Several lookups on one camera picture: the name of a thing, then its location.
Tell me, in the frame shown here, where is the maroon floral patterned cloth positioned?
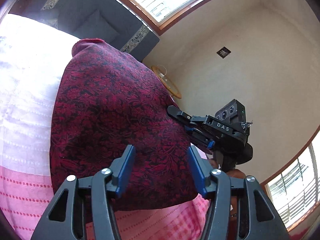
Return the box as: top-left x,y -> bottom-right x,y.
49,38 -> 197,211

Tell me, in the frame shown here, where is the person's right hand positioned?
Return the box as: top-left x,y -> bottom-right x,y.
208,158 -> 249,222

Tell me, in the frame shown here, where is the wooden framed side window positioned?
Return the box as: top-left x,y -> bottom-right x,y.
264,134 -> 319,230

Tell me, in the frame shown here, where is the round wooden side table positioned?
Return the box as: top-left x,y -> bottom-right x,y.
151,65 -> 182,99

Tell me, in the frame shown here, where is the dark grey bed headboard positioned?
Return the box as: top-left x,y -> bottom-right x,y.
22,0 -> 159,61

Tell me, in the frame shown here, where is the black camera box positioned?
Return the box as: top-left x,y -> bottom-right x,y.
214,99 -> 246,133

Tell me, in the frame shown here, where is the dark wall switch plate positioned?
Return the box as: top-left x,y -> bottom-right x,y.
217,47 -> 231,59

